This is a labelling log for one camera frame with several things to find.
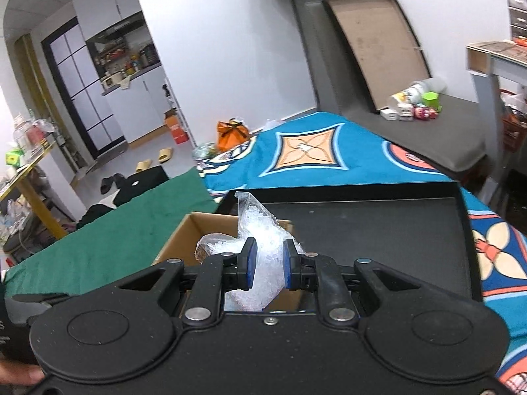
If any yellow table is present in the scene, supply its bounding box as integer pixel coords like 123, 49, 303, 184
0, 140, 69, 251

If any grey upright board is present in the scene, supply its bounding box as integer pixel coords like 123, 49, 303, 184
291, 0, 371, 117

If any person's left hand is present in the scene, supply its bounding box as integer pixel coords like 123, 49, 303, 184
0, 360, 44, 386

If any transparent plastic bag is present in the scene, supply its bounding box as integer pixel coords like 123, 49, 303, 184
193, 142, 217, 161

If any large brown-lined tray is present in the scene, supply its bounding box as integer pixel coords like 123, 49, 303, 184
322, 0, 432, 115

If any clear bag of white pellets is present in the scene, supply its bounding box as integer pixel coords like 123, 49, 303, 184
224, 191, 307, 311

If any white kitchen cabinet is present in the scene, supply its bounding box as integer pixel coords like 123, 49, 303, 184
101, 64, 194, 145

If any green cloth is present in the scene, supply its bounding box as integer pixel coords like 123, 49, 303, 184
4, 167, 219, 297

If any white plastic jar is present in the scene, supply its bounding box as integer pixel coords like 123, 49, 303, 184
390, 81, 430, 110

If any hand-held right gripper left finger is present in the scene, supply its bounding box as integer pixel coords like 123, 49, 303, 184
82, 236, 259, 327

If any orange basket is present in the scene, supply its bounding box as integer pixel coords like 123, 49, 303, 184
500, 107, 527, 153

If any black framed sliding door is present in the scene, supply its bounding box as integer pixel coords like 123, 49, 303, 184
41, 18, 126, 159

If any orange bag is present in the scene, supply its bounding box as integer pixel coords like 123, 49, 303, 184
216, 118, 251, 153

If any cardboard box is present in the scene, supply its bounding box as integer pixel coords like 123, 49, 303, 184
152, 212, 303, 313

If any grey drawer cabinet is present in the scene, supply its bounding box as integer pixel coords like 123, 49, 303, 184
501, 0, 527, 40

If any orange carton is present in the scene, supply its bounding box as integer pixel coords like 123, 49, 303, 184
164, 109, 189, 145

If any grey mattress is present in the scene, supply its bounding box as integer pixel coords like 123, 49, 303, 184
329, 91, 488, 182

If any grey desk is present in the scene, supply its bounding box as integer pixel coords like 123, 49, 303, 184
465, 41, 527, 206

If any blue printed blanket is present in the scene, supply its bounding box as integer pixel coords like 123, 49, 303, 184
198, 111, 527, 395

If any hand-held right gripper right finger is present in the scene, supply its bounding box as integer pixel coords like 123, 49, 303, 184
283, 239, 484, 327

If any black tray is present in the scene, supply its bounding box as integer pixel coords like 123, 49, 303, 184
216, 181, 483, 313

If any black clothes pile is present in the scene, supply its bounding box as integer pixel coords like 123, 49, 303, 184
76, 197, 120, 229

